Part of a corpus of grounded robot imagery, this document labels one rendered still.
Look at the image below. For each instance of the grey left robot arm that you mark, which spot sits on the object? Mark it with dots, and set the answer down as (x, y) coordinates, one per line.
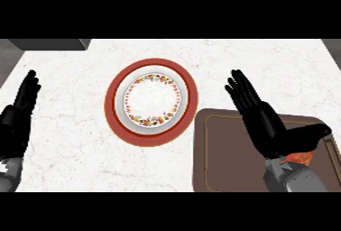
(9, 176)

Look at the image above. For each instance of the brown rectangular tray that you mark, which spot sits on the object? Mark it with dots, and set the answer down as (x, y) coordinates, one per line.
(226, 153)

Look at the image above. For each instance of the red round placemat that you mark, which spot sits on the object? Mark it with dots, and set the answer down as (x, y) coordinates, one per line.
(151, 102)

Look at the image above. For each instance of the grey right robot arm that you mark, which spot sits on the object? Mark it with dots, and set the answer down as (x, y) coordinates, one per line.
(292, 177)

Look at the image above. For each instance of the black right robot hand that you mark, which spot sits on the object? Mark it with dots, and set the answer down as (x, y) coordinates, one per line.
(266, 129)

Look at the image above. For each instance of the orange sweet potato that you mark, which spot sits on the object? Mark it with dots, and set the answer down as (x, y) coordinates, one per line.
(300, 158)

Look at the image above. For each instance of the dark grey box appliance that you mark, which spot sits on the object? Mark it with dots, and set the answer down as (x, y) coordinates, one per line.
(49, 44)

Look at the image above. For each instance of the white floral rimmed plate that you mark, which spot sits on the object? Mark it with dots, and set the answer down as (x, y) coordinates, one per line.
(152, 99)

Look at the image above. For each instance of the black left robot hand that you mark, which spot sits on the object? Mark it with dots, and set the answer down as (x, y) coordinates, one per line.
(18, 120)

